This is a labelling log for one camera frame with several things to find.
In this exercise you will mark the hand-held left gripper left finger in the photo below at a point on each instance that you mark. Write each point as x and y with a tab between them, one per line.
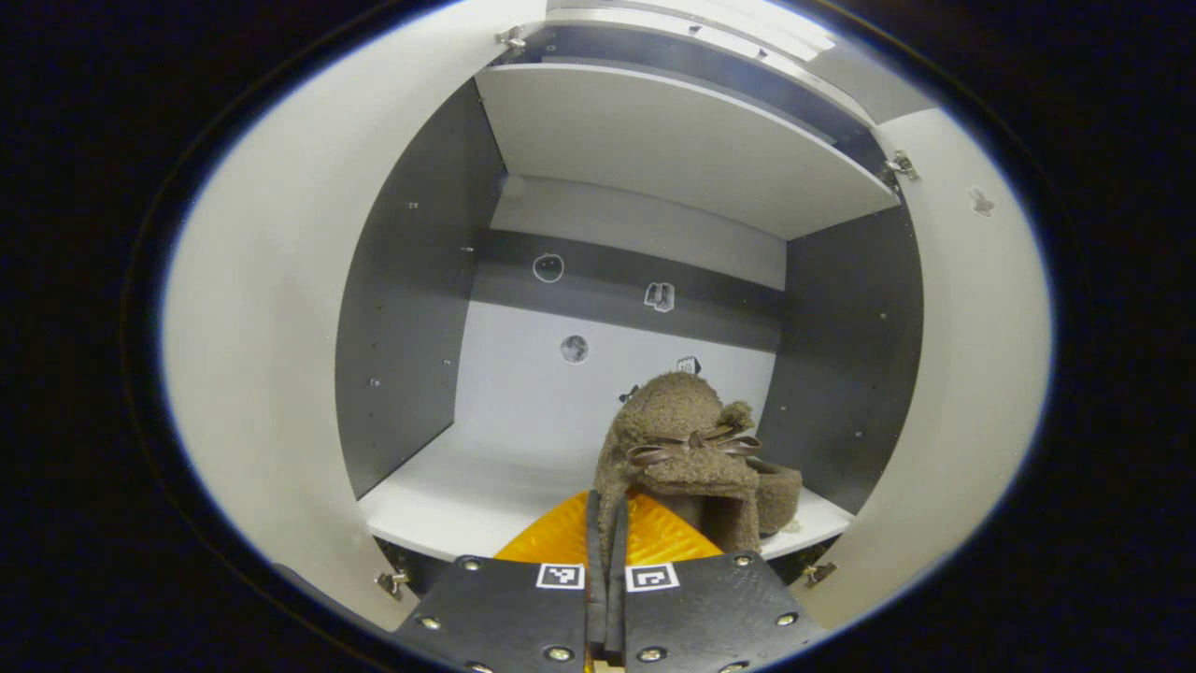
523	608

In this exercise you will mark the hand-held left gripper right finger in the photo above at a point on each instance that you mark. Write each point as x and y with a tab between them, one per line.
710	608

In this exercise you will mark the brown fuzzy shoe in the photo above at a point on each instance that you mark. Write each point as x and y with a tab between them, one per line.
673	411
780	495

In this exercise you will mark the grey shoe cabinet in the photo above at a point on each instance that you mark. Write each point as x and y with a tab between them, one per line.
561	411

